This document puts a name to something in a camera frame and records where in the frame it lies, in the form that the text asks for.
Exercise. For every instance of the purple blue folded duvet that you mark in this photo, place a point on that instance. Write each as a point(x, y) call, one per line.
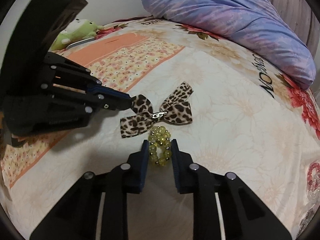
point(253, 24)

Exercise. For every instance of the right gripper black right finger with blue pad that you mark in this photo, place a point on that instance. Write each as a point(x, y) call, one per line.
point(224, 206)

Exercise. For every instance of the floral bed sheet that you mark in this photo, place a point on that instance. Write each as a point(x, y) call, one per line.
point(227, 106)

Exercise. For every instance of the pink grey curtain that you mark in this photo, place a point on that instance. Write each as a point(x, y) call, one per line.
point(298, 15)

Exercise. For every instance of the green plush toy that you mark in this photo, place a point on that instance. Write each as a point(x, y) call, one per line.
point(76, 31)

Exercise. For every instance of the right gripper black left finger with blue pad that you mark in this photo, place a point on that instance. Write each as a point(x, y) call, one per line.
point(96, 205)

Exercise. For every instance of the leopard print bow hair clip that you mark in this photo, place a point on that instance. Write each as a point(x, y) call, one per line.
point(175, 109)

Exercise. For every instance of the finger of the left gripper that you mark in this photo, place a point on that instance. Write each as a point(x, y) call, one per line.
point(96, 97)
point(82, 77)

